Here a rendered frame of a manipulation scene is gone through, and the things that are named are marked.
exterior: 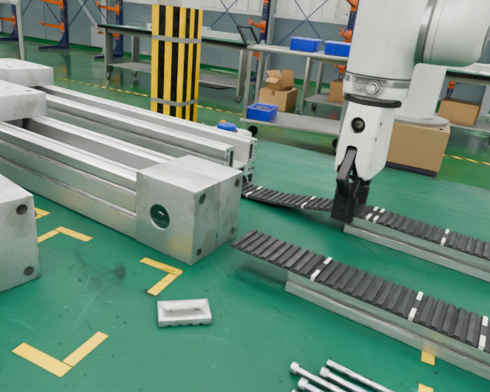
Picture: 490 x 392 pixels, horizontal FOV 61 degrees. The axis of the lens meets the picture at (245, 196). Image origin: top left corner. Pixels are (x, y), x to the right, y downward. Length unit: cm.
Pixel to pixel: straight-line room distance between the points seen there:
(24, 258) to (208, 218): 20
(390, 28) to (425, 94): 53
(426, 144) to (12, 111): 83
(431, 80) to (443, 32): 53
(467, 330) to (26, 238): 43
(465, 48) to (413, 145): 51
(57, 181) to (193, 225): 26
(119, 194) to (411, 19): 41
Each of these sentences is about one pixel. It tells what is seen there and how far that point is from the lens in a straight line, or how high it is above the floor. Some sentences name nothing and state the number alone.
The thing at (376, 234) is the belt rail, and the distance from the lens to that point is 63.
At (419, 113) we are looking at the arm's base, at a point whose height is 89.
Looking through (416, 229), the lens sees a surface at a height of 81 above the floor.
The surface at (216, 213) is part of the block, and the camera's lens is 51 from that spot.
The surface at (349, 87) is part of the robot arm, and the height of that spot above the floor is 99.
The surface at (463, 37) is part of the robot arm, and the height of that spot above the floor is 106.
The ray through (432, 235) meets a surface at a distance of 62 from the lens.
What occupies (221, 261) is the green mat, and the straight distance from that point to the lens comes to 52.
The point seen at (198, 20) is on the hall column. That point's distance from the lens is 401.
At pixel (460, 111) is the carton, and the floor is 35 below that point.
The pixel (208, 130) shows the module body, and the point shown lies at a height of 86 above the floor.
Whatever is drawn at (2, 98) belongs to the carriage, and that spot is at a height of 90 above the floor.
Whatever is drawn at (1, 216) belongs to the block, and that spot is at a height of 86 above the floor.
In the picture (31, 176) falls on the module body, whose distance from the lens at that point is 70.
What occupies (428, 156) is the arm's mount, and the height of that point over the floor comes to 81.
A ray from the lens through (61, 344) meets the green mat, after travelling 41.
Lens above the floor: 105
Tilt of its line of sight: 23 degrees down
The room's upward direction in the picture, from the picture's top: 6 degrees clockwise
